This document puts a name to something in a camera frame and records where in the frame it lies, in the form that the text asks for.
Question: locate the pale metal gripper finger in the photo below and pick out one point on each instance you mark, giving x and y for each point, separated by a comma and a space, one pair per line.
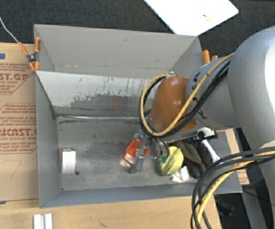
139, 161

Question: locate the orange and white packet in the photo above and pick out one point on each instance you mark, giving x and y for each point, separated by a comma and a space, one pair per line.
131, 151

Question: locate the yellow green toy squash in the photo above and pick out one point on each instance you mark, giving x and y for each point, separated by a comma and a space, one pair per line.
172, 161

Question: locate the grey metal bin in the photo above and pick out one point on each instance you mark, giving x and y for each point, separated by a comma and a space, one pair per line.
99, 137

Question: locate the white crumpled object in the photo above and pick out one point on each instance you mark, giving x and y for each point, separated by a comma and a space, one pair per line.
181, 174

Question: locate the olive green cloth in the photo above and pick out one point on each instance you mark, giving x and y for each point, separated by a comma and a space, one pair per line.
191, 153

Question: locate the dark brown object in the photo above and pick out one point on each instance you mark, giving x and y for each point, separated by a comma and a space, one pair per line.
205, 155

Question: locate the white box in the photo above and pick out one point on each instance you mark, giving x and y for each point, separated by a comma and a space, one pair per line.
67, 161

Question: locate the brown cardboard board red print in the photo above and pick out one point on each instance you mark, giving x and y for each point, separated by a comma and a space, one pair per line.
13, 128

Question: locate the black cylinder on white bracket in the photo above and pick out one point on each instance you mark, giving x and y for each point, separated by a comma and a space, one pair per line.
205, 132

